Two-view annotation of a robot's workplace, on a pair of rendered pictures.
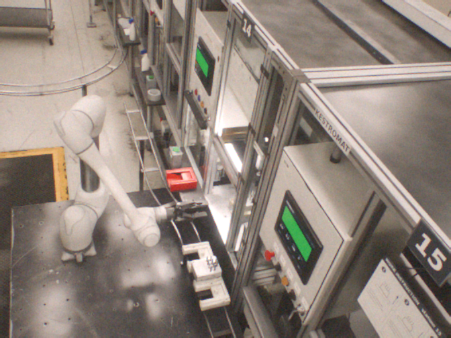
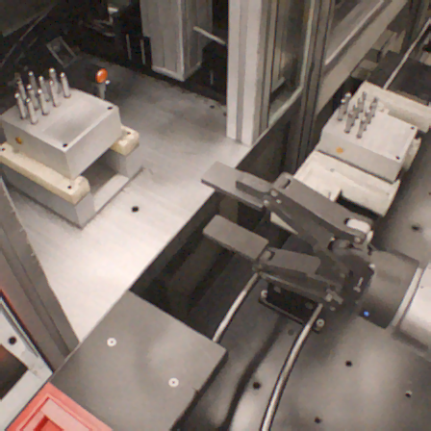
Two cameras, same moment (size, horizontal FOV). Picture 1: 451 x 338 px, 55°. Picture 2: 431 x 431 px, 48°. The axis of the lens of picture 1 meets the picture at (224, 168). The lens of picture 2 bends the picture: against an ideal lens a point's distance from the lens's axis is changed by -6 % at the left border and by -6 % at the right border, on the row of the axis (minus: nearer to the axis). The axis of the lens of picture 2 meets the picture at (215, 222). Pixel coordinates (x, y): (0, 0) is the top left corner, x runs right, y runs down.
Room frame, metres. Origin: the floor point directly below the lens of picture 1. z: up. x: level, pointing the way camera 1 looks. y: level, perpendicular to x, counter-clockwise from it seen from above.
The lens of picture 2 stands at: (1.81, 0.37, 1.42)
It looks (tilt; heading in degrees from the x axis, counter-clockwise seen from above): 51 degrees down; 239
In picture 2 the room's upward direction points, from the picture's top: straight up
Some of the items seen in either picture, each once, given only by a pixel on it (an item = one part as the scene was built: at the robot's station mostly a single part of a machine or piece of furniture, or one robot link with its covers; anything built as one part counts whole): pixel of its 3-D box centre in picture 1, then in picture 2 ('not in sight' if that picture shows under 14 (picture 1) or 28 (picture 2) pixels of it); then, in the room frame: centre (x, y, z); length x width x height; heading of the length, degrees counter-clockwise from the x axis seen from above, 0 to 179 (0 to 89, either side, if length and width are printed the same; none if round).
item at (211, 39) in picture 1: (225, 68); not in sight; (2.06, 0.09, 1.60); 0.42 x 0.29 x 0.46; 26
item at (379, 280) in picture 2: (173, 213); (364, 276); (1.54, 0.22, 1.00); 0.09 x 0.07 x 0.08; 116
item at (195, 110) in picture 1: (195, 106); not in sight; (2.00, 0.22, 1.37); 0.36 x 0.04 x 0.04; 26
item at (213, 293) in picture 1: (204, 276); (360, 169); (1.31, 0.00, 0.84); 0.36 x 0.14 x 0.10; 26
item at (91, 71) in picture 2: not in sight; (99, 98); (1.64, -0.23, 0.96); 0.03 x 0.03 x 0.12; 26
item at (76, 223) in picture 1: (76, 224); not in sight; (1.48, 0.72, 0.85); 0.18 x 0.16 x 0.22; 175
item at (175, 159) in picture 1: (176, 157); not in sight; (2.03, 0.30, 0.97); 0.08 x 0.08 x 0.12; 26
